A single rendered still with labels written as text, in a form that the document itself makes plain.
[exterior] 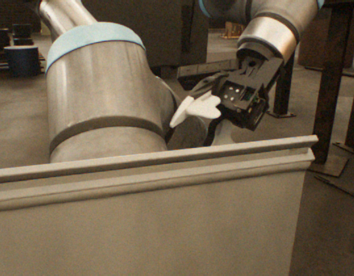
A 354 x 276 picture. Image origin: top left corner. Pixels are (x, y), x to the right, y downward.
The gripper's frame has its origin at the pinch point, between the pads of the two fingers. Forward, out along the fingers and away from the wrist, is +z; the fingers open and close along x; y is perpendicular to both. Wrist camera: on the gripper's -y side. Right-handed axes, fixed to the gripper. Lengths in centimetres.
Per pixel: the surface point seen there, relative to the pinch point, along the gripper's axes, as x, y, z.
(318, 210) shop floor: 64, 13, -16
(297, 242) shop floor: 51, 14, -3
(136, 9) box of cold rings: 118, -183, -110
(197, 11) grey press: 185, -190, -174
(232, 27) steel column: 502, -378, -406
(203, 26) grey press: 202, -187, -171
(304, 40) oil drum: 258, -107, -227
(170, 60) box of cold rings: 166, -163, -102
